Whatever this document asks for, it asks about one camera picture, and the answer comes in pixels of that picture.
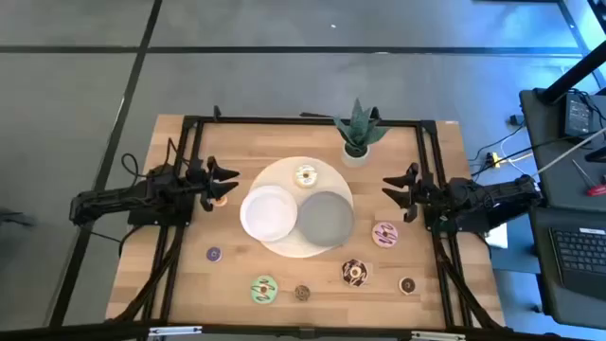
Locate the white plant pot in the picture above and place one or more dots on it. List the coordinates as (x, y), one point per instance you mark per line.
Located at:
(355, 160)

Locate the small purple donut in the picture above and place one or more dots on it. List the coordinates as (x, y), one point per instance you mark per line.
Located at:
(210, 254)

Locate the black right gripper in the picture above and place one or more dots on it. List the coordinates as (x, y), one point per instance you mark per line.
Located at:
(428, 196)

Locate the silver metal bracket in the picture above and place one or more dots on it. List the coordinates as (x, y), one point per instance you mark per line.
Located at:
(175, 330)
(438, 336)

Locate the black laptop keyboard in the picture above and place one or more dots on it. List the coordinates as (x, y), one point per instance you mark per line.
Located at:
(577, 265)

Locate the green spiky succulent plant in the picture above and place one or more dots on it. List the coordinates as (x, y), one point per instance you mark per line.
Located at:
(361, 128)

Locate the dark gray side desk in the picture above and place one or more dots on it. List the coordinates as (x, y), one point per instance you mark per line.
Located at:
(554, 166)

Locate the yellow plug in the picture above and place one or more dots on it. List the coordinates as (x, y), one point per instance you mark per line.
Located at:
(495, 159)

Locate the chocolate white drizzle donut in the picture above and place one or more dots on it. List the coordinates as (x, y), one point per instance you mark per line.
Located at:
(348, 273)

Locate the white frosted donut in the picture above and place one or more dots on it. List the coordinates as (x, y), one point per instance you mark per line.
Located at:
(300, 176)

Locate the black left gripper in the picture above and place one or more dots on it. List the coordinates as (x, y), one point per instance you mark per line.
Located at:
(198, 182)

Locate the gray plate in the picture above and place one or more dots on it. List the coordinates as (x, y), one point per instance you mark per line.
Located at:
(326, 219)

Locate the small chocolate sprinkle donut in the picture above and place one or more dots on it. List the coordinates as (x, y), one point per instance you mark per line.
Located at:
(298, 293)

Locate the small dark chocolate donut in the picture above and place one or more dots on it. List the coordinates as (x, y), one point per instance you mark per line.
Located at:
(402, 285)

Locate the mint green drizzle donut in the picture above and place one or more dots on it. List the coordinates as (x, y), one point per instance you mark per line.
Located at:
(258, 290)

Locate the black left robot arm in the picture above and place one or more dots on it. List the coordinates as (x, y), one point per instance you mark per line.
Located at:
(118, 199)

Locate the black diagonal post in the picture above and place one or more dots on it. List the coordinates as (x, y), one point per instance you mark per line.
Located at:
(575, 71)

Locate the white paper sheet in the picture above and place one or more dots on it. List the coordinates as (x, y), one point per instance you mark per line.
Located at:
(498, 237)

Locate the small orange donut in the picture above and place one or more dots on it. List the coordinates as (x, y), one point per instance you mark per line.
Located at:
(220, 202)

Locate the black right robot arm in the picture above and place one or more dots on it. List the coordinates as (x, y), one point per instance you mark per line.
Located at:
(492, 199)

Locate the pink drizzle donut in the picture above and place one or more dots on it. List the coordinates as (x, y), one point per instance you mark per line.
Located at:
(379, 235)

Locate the black power adapter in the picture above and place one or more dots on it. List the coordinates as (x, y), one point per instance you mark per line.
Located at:
(577, 116)

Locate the large round white tray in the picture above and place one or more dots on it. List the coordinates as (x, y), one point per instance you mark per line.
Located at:
(284, 173)

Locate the white plate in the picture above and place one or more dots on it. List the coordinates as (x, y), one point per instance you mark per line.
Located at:
(268, 213)

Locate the black aluminium table frame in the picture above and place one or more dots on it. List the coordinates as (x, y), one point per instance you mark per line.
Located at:
(303, 121)

